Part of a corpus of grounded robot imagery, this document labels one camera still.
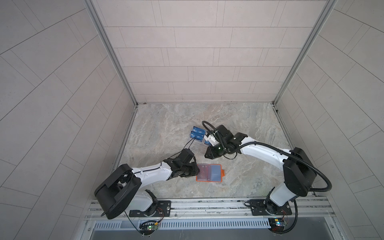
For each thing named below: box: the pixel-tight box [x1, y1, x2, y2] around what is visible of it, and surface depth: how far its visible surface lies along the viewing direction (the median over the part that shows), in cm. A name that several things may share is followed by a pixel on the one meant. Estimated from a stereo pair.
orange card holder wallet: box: [196, 163, 225, 183], surface depth 84 cm
